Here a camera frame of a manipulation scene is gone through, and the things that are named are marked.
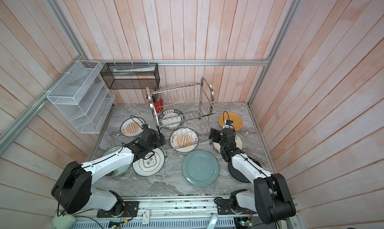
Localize bundle of pens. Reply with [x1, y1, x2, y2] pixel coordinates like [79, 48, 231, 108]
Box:
[152, 93, 162, 103]

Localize light blue flower plate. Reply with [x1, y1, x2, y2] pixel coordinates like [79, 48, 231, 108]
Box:
[103, 146, 131, 178]

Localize cream floral plate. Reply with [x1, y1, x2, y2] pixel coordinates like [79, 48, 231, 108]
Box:
[213, 135, 243, 154]

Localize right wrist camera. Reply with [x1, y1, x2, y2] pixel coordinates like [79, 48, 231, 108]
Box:
[225, 119, 234, 128]

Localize orange sunburst plate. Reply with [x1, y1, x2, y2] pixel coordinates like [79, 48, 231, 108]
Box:
[170, 128, 199, 153]
[120, 117, 145, 137]

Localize green rim lettered plate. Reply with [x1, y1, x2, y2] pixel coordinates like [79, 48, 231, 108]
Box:
[159, 109, 184, 130]

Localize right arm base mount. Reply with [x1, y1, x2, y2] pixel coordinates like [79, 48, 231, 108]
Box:
[214, 197, 255, 215]

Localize white green clover plate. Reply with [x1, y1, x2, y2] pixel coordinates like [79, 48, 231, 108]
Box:
[133, 148, 165, 177]

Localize black mesh wall basket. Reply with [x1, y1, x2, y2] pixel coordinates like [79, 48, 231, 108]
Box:
[101, 62, 160, 90]

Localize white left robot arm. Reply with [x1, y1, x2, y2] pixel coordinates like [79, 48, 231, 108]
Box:
[51, 127, 166, 217]

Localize white wire mesh shelf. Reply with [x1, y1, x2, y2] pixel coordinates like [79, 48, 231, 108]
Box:
[47, 60, 115, 134]

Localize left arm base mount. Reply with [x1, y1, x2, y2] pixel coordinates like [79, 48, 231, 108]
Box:
[97, 201, 140, 218]

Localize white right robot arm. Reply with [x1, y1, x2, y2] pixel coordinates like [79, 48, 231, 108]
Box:
[209, 128, 296, 225]

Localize black round plate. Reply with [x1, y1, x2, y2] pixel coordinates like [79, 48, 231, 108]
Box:
[228, 158, 251, 184]

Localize yellow woven coaster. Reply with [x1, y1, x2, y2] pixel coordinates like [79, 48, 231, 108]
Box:
[219, 112, 244, 131]

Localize stainless steel dish rack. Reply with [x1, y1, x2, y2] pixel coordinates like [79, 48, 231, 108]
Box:
[146, 77, 216, 154]

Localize red pen holder cup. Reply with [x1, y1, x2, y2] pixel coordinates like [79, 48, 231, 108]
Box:
[154, 99, 164, 114]

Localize aluminium front rail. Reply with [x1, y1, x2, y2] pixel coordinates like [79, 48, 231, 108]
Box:
[73, 195, 266, 229]

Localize large teal plate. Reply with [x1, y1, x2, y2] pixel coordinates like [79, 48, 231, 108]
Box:
[182, 150, 220, 187]

